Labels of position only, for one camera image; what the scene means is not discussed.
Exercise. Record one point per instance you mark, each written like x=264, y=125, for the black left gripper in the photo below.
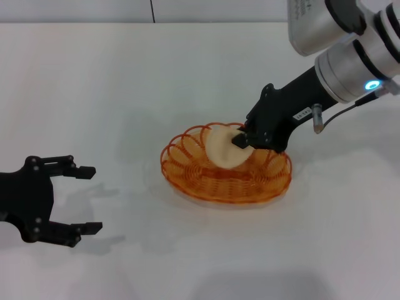
x=28, y=197

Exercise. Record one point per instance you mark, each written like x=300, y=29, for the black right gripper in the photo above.
x=281, y=109

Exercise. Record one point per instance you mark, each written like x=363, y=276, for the pale peach bread bun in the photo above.
x=220, y=153

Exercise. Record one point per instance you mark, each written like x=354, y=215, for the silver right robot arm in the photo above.
x=343, y=68

